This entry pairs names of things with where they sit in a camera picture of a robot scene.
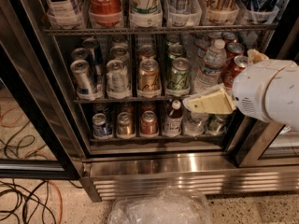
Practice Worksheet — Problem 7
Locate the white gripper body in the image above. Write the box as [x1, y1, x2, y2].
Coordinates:
[232, 60, 298, 123]

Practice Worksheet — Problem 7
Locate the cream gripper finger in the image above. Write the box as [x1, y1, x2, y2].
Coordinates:
[182, 84, 236, 115]
[247, 49, 269, 64]

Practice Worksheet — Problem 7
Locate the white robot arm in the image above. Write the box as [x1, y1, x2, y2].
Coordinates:
[183, 59, 299, 129]

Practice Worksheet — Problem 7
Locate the front red coke can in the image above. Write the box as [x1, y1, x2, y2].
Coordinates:
[223, 55, 249, 89]

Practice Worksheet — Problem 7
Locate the green can bottom shelf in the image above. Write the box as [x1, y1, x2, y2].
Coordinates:
[206, 114, 228, 135]

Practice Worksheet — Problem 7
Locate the green can shelf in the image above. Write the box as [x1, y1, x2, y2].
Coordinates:
[166, 57, 190, 91]
[206, 114, 228, 135]

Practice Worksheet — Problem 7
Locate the clear water bottle middle shelf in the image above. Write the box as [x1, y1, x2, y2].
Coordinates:
[193, 39, 227, 91]

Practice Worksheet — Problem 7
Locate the clear water bottle shelf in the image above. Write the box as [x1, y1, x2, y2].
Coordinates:
[193, 39, 227, 91]
[183, 112, 208, 136]

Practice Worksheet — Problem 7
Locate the clear water bottle bottom shelf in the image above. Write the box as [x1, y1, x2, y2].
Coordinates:
[183, 112, 208, 136]

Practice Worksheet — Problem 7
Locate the green can middle shelf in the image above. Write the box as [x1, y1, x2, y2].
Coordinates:
[166, 57, 190, 91]

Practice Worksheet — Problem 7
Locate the copper can bottom shelf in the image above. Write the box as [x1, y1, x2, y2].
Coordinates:
[140, 110, 158, 135]

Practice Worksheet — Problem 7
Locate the gold can middle shelf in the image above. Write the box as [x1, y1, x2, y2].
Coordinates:
[138, 59, 160, 91]

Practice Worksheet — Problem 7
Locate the gold can shelf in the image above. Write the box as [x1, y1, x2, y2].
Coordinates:
[138, 59, 160, 91]
[117, 112, 134, 135]

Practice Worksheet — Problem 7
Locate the gold can bottom shelf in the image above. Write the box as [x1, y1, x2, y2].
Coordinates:
[117, 112, 134, 135]

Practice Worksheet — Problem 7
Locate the stainless steel display fridge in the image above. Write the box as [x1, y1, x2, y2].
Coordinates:
[0, 0, 299, 203]

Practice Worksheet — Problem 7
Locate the blue silver can bottom shelf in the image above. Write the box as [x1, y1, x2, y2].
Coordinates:
[92, 113, 112, 138]

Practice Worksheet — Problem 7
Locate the rear blue redbull can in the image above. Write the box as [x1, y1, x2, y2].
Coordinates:
[82, 37, 103, 76]

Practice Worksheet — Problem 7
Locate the front silver redbull can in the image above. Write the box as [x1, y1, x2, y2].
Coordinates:
[70, 60, 96, 95]

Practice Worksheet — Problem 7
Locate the red coca-cola can top shelf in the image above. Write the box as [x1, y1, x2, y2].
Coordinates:
[91, 0, 121, 27]

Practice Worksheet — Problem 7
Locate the open glass fridge door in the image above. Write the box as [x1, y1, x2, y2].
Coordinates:
[0, 48, 78, 180]

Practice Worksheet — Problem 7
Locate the red juice bottle white cap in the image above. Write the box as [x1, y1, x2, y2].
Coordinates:
[164, 100, 183, 137]

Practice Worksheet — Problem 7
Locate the clear plastic bag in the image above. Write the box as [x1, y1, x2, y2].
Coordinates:
[107, 186, 213, 224]

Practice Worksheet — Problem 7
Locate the orange floor cable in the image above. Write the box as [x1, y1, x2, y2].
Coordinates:
[46, 180, 64, 224]

